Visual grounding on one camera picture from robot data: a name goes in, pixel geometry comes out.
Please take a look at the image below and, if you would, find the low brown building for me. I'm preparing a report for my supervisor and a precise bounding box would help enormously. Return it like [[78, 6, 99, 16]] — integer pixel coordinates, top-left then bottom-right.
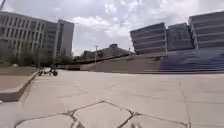
[[79, 43, 136, 63]]

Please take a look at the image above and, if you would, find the pale lamp pole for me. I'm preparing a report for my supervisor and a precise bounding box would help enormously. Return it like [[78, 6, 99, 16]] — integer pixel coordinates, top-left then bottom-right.
[[94, 45, 99, 64]]

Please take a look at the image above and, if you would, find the grey concrete slab pavement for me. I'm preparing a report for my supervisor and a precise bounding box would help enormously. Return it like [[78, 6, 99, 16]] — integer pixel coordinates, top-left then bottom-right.
[[0, 69, 224, 128]]

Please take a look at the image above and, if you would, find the wide concrete stairway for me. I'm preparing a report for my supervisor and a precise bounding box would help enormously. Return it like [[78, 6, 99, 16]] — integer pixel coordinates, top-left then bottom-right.
[[79, 46, 224, 75]]

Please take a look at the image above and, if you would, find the small wheeled vehicle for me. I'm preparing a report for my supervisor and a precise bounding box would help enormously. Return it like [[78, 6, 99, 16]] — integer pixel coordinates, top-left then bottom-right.
[[37, 66, 59, 77]]

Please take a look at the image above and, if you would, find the tiered grey concrete building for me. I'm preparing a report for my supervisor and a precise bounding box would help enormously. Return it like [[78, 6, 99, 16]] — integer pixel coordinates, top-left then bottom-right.
[[129, 10, 224, 56]]

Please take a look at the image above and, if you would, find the row of trees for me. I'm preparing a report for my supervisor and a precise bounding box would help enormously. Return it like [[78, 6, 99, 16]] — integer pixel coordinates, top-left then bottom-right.
[[0, 41, 75, 67]]

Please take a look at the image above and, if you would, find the large grey office building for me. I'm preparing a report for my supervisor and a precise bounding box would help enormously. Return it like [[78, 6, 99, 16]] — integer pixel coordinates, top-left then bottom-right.
[[0, 10, 76, 64]]

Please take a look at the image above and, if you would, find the raised concrete platform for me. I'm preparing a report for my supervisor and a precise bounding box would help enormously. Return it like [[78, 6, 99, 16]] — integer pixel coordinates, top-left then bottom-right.
[[0, 66, 38, 103]]

